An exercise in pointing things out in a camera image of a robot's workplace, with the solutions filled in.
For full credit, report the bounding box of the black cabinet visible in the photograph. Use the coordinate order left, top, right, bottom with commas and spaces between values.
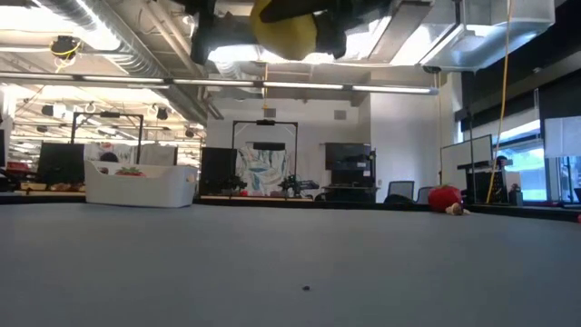
465, 166, 509, 205

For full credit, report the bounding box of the black aluminium table frame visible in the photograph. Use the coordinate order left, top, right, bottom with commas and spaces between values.
0, 190, 581, 223

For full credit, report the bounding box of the yellow toy lemon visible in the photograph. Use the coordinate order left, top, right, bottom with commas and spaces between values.
249, 0, 319, 62

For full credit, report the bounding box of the white board partition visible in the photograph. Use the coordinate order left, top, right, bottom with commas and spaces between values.
438, 134, 495, 190

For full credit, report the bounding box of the black metal frame rig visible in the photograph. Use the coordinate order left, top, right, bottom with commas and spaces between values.
70, 111, 145, 164
231, 119, 300, 199

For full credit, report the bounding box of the red plush tomato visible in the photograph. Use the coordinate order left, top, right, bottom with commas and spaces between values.
428, 184, 465, 213

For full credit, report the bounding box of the yellow cable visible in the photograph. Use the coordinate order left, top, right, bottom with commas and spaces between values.
485, 0, 513, 204

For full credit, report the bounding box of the white plastic basket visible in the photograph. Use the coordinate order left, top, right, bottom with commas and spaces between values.
84, 161, 200, 209

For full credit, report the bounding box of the long ceiling light strip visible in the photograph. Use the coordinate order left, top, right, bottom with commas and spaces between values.
6, 71, 439, 95

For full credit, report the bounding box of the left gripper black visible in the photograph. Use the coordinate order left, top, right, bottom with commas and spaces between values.
189, 0, 396, 65

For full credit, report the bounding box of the white blue printed cloth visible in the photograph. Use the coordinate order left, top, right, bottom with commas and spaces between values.
236, 144, 291, 194

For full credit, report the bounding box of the black upright panel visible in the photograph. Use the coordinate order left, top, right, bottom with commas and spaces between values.
199, 146, 239, 197

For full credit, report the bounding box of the silver ventilation duct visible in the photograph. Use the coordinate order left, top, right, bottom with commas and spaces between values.
43, 0, 223, 124

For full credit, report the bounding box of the small red strawberry toy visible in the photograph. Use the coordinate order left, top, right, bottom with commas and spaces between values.
113, 166, 147, 178

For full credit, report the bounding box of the black ceiling device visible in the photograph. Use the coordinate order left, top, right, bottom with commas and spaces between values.
49, 35, 82, 60

